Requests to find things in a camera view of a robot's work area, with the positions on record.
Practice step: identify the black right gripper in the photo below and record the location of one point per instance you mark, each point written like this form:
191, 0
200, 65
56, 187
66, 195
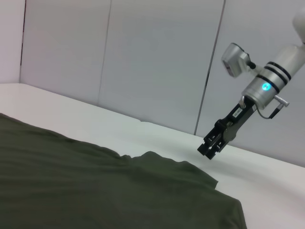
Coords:
234, 121

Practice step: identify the dark green t-shirt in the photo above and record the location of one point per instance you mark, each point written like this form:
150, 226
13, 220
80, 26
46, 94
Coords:
83, 186

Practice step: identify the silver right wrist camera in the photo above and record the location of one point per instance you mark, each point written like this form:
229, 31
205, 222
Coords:
234, 59

